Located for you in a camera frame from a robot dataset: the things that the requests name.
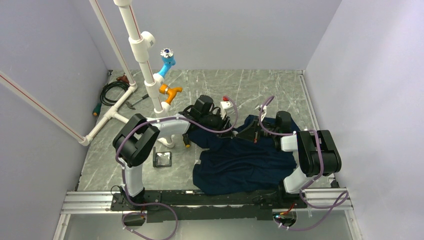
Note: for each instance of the small square black tray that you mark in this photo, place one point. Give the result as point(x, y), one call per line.
point(161, 159)

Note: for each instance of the brown handled tool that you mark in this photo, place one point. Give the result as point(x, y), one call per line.
point(123, 79)

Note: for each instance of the navy blue t-shirt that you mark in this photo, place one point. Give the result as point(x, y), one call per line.
point(233, 165)

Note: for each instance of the yellow black screwdriver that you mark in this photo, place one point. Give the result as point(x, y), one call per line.
point(186, 140)

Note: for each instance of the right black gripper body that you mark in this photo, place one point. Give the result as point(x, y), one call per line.
point(255, 134)

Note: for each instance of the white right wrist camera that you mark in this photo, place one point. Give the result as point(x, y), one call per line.
point(262, 108)

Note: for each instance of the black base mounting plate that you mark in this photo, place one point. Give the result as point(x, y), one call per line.
point(196, 205)

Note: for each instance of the green handled screwdriver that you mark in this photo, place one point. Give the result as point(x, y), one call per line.
point(97, 109)

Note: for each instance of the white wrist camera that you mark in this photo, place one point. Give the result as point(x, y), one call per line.
point(224, 105)
point(262, 108)

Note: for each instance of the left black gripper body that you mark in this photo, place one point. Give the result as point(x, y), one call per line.
point(214, 121)

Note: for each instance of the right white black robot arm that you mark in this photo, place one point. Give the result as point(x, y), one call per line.
point(317, 153)

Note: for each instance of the aluminium rail frame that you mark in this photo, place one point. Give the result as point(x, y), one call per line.
point(99, 202)

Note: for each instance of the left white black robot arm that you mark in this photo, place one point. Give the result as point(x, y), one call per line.
point(135, 141)

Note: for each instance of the blue faucet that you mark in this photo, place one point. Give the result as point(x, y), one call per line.
point(168, 59)

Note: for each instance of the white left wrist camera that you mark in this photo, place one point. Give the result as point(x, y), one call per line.
point(224, 105)

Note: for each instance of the orange faucet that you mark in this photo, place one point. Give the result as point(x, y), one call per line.
point(170, 92)

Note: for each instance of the white PVC pipe frame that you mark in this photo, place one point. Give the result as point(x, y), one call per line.
point(140, 43)

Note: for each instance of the small hammer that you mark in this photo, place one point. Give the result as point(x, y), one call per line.
point(132, 105)

